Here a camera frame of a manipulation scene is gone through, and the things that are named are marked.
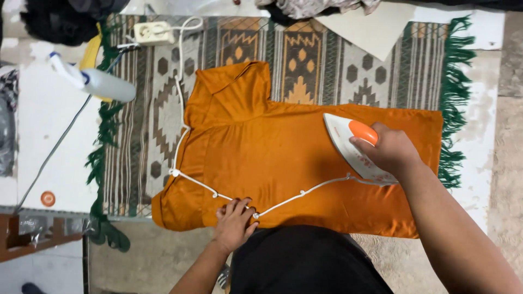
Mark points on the person's left hand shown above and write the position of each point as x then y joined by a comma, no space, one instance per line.
233,225

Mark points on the person's right hand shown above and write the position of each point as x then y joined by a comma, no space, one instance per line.
391,149

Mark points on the person's right fingers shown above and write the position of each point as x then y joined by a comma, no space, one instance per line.
363,145

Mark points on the white and orange clothes iron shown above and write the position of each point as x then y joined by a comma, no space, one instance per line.
351,147

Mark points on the orange garment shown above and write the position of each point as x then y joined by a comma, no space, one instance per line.
286,163

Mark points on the patterned rug with green fringe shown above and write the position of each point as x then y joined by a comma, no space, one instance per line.
327,61

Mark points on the white paper sheet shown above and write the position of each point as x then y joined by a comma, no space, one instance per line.
367,32

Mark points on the person's black clothing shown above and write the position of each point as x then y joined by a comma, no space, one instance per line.
306,261

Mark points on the heap of patterned clothes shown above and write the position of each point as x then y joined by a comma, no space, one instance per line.
318,7

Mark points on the white power strip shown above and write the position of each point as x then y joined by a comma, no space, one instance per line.
152,32

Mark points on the white spray bottle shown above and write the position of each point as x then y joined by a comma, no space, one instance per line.
102,83

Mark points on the yellow cloth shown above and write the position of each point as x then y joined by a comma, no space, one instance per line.
90,53

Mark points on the orange round lid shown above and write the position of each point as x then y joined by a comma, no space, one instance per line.
48,199

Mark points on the heap of dark clothes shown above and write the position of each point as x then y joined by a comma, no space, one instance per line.
61,20

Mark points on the brown wooden furniture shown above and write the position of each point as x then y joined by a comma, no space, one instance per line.
24,237

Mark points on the grey patterned cloth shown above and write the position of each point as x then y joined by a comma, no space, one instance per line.
7,122

